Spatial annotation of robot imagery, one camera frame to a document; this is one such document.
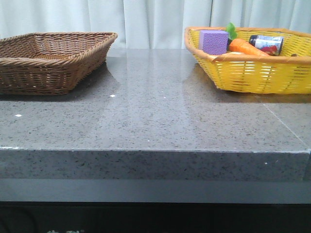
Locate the white curtain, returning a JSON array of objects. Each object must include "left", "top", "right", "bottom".
[{"left": 0, "top": 0, "right": 311, "bottom": 49}]

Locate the dark labelled can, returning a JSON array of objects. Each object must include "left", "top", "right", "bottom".
[{"left": 249, "top": 35, "right": 284, "bottom": 56}]

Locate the yellow woven basket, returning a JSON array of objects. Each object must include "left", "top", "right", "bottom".
[{"left": 184, "top": 27, "right": 311, "bottom": 94}]

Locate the orange toy carrot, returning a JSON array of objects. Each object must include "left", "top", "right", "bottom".
[{"left": 225, "top": 23, "right": 269, "bottom": 56}]

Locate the brown wicker basket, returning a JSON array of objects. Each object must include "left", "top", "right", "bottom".
[{"left": 0, "top": 32, "right": 118, "bottom": 96}]

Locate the purple foam block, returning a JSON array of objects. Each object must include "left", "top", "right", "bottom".
[{"left": 198, "top": 30, "right": 229, "bottom": 55}]

